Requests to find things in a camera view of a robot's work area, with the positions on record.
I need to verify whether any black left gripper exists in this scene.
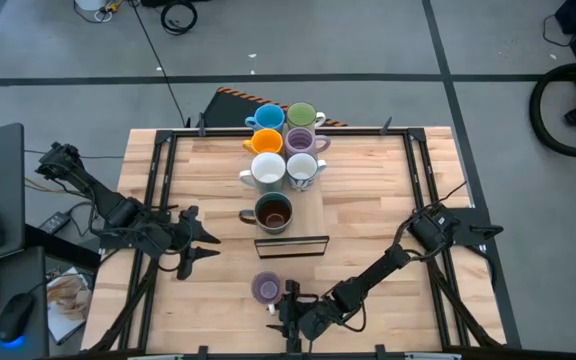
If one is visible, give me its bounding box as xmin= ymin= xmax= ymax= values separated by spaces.
xmin=140 ymin=204 xmax=222 ymax=281

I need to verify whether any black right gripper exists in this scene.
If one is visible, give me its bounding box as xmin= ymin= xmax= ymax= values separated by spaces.
xmin=266 ymin=279 xmax=342 ymax=355

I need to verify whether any purple mug white handle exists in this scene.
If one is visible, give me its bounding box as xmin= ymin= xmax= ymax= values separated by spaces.
xmin=250 ymin=270 xmax=285 ymax=317

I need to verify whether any dark mug brown inside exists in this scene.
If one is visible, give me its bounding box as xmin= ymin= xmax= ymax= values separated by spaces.
xmin=238 ymin=191 xmax=295 ymax=236

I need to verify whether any teal mug white inside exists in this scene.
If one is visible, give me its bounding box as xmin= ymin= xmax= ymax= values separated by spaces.
xmin=238 ymin=151 xmax=288 ymax=195

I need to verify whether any yellow mug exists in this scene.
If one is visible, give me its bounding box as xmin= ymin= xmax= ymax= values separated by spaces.
xmin=241 ymin=128 xmax=285 ymax=156

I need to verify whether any white blue patterned mug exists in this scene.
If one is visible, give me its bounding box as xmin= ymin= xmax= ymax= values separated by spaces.
xmin=286 ymin=152 xmax=328 ymax=193

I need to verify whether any ribbed purple mug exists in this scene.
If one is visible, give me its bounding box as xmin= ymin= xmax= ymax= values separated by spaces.
xmin=284 ymin=127 xmax=332 ymax=159

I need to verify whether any green mug white handle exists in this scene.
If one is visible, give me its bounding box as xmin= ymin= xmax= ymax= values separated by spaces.
xmin=286 ymin=101 xmax=328 ymax=132

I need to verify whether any black hazard-striped case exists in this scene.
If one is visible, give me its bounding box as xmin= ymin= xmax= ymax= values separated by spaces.
xmin=201 ymin=86 xmax=349 ymax=130

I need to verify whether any black power adapter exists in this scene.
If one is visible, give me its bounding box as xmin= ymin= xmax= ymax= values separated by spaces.
xmin=37 ymin=210 xmax=73 ymax=235

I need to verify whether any paper stack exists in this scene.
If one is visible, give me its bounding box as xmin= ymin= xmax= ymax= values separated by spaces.
xmin=45 ymin=266 xmax=94 ymax=346

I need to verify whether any black computer mouse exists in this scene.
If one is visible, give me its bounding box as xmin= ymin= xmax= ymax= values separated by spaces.
xmin=0 ymin=292 xmax=37 ymax=347

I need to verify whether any orange vacuum cleaner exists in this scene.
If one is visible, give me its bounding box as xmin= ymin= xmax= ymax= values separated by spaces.
xmin=528 ymin=62 xmax=576 ymax=159

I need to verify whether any black aluminium table frame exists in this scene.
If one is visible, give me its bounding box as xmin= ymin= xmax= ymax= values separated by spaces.
xmin=87 ymin=127 xmax=507 ymax=360

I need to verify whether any long black floor cable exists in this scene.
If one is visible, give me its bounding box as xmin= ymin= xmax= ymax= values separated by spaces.
xmin=127 ymin=0 xmax=190 ymax=127

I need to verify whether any coiled black cable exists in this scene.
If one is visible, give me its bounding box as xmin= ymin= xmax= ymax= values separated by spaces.
xmin=160 ymin=0 xmax=199 ymax=36

